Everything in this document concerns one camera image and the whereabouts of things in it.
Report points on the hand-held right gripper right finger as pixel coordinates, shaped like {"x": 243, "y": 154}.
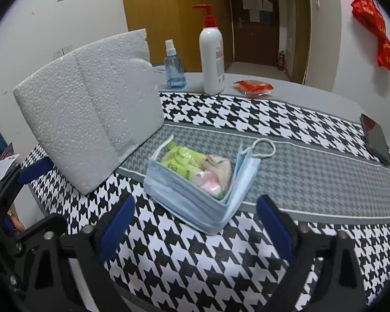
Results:
{"x": 273, "y": 224}

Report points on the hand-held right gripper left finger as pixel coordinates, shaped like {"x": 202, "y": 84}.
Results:
{"x": 117, "y": 227}

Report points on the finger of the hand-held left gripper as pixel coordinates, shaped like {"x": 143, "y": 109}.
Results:
{"x": 35, "y": 170}

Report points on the blue face mask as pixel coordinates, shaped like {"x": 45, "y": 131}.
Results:
{"x": 188, "y": 201}

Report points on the white foam box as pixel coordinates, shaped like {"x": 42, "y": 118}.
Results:
{"x": 84, "y": 104}

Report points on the white paper sheet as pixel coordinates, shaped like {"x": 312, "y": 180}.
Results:
{"x": 5, "y": 170}

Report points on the houndstooth tablecloth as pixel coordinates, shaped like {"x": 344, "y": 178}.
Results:
{"x": 312, "y": 175}

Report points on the pink floral packet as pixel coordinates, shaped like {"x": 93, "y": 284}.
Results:
{"x": 214, "y": 177}

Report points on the yellow-green packet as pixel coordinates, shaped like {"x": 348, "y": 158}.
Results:
{"x": 174, "y": 154}
{"x": 188, "y": 167}

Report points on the black phone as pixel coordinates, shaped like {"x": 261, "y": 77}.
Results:
{"x": 375, "y": 139}

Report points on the red snack packet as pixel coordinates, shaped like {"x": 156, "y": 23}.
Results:
{"x": 252, "y": 87}

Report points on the red fire extinguisher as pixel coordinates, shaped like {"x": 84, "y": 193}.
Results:
{"x": 281, "y": 61}

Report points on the blue spray bottle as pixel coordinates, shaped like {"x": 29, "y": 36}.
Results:
{"x": 175, "y": 71}

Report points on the white pump bottle red top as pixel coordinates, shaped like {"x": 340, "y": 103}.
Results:
{"x": 211, "y": 65}

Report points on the dark brown door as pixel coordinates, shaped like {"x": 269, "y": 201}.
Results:
{"x": 256, "y": 42}

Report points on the light wooden door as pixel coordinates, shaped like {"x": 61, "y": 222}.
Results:
{"x": 302, "y": 39}

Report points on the blue paper notice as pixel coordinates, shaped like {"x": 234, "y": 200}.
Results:
{"x": 266, "y": 16}

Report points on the small white paper notice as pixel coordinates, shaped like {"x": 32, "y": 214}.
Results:
{"x": 254, "y": 15}

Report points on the wooden wardrobe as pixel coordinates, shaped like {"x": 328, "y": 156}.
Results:
{"x": 169, "y": 6}

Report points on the wide white paper notice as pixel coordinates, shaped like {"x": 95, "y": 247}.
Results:
{"x": 256, "y": 4}

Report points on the red plastic bag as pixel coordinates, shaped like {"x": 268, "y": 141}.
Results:
{"x": 373, "y": 22}

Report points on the white wall socket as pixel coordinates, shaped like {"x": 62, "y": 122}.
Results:
{"x": 58, "y": 54}

